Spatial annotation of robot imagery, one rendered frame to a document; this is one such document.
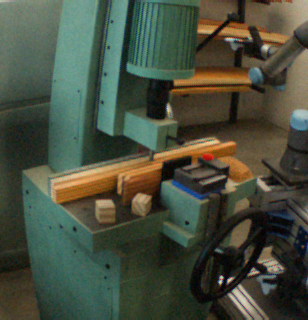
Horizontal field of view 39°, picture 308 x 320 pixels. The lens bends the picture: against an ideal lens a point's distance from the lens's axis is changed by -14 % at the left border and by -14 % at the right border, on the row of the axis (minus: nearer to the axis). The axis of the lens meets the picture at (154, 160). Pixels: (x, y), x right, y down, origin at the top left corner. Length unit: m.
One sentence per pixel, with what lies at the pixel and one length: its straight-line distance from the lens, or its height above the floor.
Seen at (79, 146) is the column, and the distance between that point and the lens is 1.41.
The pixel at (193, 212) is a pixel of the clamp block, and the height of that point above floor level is 0.93.
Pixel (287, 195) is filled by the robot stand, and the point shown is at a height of 0.74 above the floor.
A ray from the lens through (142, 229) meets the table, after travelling 1.17.
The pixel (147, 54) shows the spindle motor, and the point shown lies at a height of 1.26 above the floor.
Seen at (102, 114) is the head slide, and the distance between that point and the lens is 1.36.
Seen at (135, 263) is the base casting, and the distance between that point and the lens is 1.22.
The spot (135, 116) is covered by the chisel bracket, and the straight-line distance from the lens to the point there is 1.30.
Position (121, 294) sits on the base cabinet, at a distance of 1.26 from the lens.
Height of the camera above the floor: 1.47
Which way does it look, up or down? 23 degrees down
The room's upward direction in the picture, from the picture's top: 6 degrees clockwise
